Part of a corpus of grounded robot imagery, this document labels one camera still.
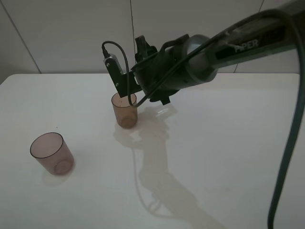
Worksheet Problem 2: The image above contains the mauve translucent cup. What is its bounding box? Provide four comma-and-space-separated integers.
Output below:
30, 132, 74, 176

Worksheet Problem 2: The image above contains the brown translucent middle cup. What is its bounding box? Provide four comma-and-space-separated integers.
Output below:
111, 93, 138, 129

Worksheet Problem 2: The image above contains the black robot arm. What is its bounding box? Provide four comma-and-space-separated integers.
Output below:
132, 10, 296, 103

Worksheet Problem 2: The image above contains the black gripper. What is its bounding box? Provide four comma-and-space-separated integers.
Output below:
132, 35, 181, 105

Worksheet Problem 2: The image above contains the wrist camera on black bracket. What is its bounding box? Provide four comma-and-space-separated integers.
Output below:
104, 54, 142, 97

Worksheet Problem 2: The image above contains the black camera cable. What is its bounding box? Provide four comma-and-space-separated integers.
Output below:
102, 9, 305, 229

